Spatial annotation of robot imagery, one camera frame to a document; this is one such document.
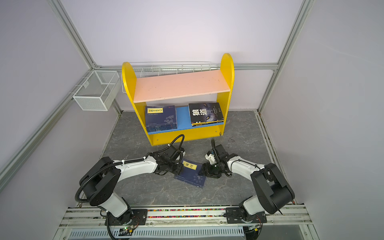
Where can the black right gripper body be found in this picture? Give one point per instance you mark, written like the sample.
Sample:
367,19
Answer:
214,170

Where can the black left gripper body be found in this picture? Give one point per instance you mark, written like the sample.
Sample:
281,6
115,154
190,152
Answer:
174,167

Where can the navy book with flower emblem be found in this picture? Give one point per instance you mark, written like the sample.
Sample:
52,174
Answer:
190,174

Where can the navy book lowest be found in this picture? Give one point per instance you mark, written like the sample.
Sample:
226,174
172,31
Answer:
160,118

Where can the dark wolf cover book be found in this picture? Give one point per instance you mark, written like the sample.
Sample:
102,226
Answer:
205,114

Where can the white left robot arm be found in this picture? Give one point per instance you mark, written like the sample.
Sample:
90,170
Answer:
97,186

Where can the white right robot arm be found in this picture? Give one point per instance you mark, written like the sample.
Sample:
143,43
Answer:
272,189

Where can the white mesh basket left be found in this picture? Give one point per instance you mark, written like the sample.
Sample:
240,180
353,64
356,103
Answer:
98,91

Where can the white wire basket rear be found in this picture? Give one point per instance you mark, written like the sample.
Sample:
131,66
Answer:
156,69

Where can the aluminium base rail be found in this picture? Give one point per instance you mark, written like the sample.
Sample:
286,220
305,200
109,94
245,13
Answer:
179,222

